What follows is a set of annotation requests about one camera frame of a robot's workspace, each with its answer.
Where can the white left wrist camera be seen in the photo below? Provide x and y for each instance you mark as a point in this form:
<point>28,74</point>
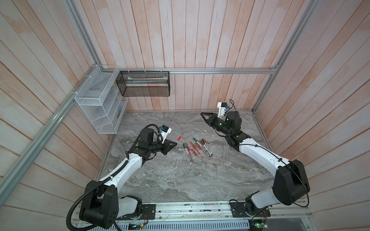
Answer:
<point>164,131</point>

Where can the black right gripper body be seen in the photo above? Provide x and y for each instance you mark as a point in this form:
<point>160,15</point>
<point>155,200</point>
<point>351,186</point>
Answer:
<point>217,124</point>

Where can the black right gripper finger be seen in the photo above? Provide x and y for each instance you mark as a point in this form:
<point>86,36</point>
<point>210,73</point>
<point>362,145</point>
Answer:
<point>206,114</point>
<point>208,119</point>

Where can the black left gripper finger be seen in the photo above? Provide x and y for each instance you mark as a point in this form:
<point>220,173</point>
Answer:
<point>169,144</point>
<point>165,151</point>

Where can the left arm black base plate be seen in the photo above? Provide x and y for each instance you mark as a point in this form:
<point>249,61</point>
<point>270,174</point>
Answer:
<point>143,211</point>

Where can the white mesh wall shelf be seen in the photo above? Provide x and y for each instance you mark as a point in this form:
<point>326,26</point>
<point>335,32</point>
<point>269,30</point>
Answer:
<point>101,100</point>

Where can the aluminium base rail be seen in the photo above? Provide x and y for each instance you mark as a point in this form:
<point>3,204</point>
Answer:
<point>217,215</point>

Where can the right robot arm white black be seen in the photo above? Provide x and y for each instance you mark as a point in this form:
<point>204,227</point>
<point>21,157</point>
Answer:
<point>290,179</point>

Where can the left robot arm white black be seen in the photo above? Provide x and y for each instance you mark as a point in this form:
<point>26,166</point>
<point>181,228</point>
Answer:
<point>100,203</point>

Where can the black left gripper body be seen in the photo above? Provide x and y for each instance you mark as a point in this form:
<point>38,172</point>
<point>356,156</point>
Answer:
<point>155,147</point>

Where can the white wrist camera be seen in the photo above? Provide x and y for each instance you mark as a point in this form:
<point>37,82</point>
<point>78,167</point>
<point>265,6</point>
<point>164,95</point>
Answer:
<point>223,108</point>
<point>164,131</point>

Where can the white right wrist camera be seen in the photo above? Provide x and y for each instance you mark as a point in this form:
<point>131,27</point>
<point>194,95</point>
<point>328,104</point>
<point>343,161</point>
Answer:
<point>223,108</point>

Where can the horizontal aluminium wall rail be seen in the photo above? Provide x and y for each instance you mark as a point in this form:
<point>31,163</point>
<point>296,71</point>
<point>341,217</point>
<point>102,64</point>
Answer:
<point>217,71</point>

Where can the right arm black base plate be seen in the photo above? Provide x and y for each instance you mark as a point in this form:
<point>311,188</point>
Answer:
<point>238,210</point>

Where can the left aluminium wall rail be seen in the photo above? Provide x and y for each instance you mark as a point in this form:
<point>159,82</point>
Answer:
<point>21,166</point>

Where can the black mesh wall basket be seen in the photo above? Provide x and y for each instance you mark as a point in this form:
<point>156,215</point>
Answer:
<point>144,83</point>

